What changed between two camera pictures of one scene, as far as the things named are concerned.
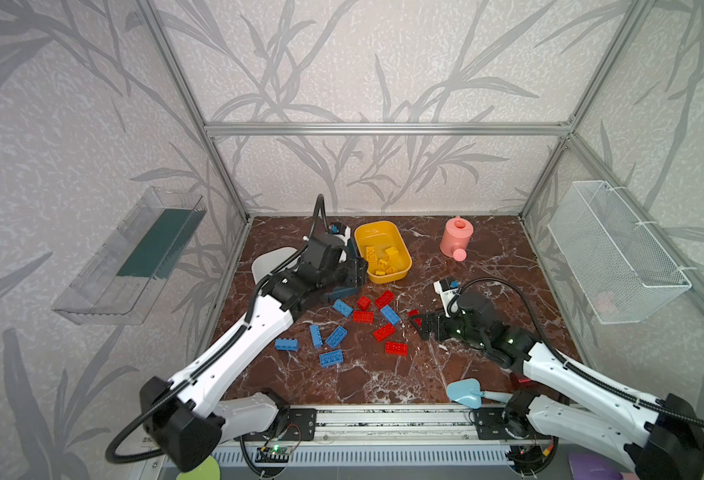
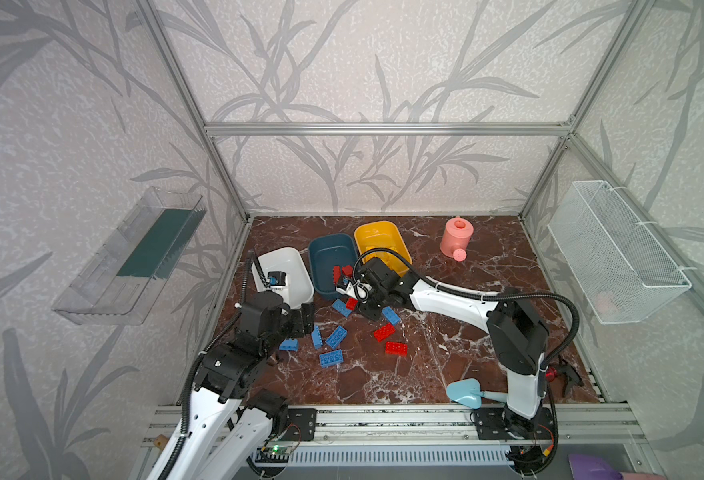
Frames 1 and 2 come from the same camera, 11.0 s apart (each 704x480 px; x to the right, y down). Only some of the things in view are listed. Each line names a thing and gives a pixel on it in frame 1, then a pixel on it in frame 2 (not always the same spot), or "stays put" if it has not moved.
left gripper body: [355, 271] -> [303, 318]
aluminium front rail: [432, 424] stays put
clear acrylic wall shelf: [122, 278] stays put
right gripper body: [439, 325] -> [367, 289]
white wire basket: [622, 268] stays put
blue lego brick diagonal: [336, 337] stays put
